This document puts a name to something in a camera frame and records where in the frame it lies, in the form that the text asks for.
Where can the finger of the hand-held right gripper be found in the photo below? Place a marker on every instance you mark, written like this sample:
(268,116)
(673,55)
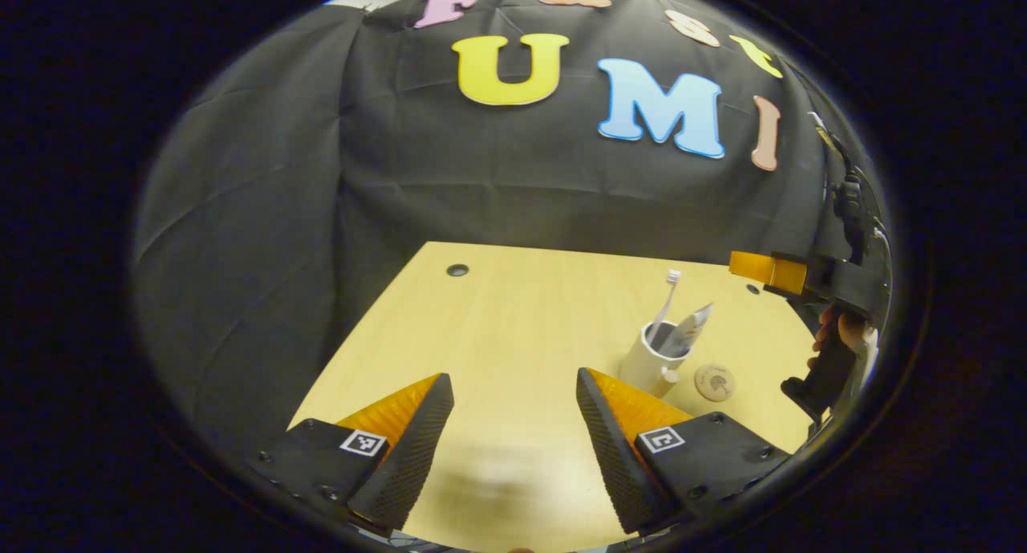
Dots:
(782,274)

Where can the white toothbrush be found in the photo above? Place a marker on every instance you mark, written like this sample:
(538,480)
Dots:
(672,278)

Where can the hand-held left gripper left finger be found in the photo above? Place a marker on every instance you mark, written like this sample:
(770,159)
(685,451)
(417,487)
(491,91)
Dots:
(413,457)

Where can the wooden desktop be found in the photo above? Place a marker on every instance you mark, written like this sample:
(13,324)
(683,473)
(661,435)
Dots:
(521,320)

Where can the white toothpaste tube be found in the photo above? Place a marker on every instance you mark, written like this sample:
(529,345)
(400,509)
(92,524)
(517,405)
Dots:
(692,328)

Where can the round wooden coaster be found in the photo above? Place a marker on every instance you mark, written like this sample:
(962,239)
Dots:
(714,381)

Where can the white cup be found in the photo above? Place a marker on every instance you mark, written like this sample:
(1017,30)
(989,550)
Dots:
(642,360)

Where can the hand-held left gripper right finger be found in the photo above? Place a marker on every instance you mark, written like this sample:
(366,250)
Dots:
(618,465)

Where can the black backdrop cloth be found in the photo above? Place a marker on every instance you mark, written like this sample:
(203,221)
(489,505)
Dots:
(281,216)

